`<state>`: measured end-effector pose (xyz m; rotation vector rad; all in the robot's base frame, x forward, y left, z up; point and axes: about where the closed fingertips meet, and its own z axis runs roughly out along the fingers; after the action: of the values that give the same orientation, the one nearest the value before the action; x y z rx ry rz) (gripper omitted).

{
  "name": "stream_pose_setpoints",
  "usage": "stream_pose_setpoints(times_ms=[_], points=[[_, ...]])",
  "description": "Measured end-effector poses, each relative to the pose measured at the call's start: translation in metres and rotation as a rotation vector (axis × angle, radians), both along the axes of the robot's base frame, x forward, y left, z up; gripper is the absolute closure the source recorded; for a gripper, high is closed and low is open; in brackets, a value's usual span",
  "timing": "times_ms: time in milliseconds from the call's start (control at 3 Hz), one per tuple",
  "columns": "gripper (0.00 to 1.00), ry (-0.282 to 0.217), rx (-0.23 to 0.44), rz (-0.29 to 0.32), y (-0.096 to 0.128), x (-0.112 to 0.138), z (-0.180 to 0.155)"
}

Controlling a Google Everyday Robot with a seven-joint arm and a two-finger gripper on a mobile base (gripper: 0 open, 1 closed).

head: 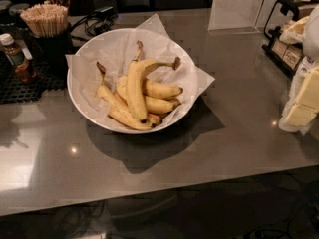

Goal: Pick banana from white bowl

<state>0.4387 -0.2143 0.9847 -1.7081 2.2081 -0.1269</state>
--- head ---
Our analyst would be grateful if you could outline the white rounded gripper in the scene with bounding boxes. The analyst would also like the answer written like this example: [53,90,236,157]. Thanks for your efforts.
[286,5,319,126]

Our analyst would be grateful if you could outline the curved yellow banana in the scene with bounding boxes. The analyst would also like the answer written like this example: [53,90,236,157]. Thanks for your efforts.
[127,57,180,123]

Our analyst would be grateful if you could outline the lower right yellow banana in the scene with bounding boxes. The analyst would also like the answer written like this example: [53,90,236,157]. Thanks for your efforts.
[145,96,180,114]

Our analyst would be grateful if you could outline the upper right yellow banana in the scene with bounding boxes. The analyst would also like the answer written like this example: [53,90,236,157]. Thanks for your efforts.
[143,79,183,99]

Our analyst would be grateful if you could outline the back yellow banana upright stem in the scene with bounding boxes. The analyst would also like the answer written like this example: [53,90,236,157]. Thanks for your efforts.
[116,40,143,101]

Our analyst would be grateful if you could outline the white round bowl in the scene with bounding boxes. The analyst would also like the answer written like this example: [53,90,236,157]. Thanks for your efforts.
[66,28,200,135]

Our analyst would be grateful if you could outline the left long yellow banana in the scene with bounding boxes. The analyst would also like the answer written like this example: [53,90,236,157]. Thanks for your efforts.
[96,62,154,131]

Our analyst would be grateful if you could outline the white paper bowl liner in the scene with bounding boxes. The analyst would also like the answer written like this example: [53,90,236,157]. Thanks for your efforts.
[65,13,216,128]

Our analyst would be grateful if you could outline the black stir stick cup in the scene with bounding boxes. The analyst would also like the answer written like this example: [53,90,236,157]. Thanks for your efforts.
[34,24,74,78]

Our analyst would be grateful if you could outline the bundle of wooden stir sticks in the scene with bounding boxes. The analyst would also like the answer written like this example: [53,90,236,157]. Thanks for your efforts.
[20,4,68,38]

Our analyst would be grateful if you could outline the brown sauce bottle white cap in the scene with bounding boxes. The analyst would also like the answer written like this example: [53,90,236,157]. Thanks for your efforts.
[0,33,36,84]

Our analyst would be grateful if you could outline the black rubber bar mat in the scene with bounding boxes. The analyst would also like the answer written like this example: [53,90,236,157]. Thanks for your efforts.
[0,52,66,104]

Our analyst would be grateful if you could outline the small jars with grey lids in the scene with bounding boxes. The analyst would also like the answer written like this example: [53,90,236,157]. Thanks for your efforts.
[0,0,30,33]

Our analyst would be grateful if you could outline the black wire condiment rack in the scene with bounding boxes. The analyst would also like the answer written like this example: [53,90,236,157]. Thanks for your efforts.
[262,0,319,79]

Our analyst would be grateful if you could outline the black power adapter with cables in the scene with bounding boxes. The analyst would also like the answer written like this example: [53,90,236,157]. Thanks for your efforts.
[70,6,118,41]

